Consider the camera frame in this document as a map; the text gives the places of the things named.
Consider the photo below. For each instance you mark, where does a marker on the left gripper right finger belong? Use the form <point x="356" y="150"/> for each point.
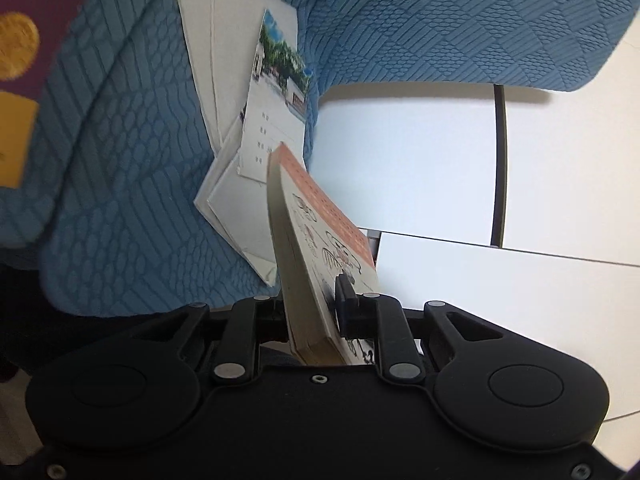
<point x="380" y="319"/>

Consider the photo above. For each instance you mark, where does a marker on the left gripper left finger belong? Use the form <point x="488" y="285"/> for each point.
<point x="255" y="334"/>

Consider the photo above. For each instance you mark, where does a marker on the white orange cartoon book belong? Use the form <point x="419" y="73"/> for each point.
<point x="314" y="243"/>

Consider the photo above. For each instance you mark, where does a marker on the photo cover notebook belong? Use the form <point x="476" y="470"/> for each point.
<point x="276" y="107"/>

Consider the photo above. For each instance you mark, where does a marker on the white paper sheets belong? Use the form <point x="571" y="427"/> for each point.
<point x="222" y="37"/>

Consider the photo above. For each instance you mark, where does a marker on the purple gold cover book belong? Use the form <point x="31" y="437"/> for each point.
<point x="31" y="33"/>

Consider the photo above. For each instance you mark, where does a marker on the blue textured chair cover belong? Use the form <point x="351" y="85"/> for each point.
<point x="104" y="221"/>

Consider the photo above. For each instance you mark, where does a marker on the black wall rail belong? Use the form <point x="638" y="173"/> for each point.
<point x="501" y="172"/>

